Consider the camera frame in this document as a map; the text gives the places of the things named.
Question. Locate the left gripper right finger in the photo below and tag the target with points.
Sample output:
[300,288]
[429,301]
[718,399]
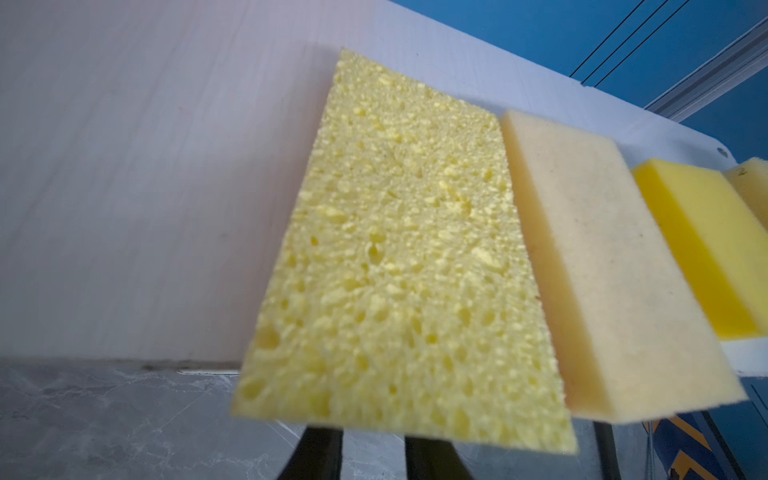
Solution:
[428,459]

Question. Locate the white two-tier shelf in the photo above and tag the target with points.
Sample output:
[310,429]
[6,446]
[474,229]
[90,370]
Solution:
[151,152]

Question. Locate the golden yellow sponge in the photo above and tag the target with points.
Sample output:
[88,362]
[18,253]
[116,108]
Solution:
[750,181]

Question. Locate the bright yellow foam sponge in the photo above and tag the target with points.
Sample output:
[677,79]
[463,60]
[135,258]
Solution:
[718,243]

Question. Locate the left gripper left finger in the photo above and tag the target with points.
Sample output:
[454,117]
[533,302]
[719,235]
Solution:
[317,456]

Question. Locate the pale yellow orange-backed sponge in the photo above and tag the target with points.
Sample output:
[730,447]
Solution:
[631,340]

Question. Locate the light yellow cellulose sponge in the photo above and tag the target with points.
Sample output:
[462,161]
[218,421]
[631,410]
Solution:
[403,299]

